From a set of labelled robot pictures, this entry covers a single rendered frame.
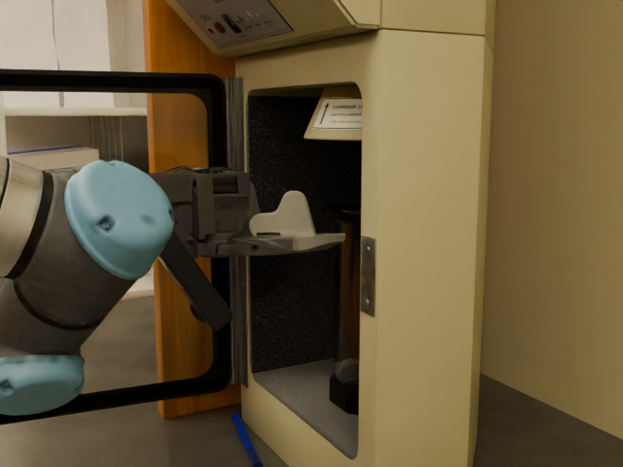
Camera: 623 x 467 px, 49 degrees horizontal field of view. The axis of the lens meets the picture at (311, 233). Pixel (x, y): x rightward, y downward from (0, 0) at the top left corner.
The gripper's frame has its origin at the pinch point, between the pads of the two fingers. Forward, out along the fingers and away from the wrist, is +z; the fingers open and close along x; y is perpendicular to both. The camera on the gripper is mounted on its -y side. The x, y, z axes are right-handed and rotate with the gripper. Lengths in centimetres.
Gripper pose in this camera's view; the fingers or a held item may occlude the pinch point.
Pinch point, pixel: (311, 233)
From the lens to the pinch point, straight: 74.5
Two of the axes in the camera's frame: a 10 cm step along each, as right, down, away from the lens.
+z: 8.8, -0.8, 4.7
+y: 0.0, -9.9, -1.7
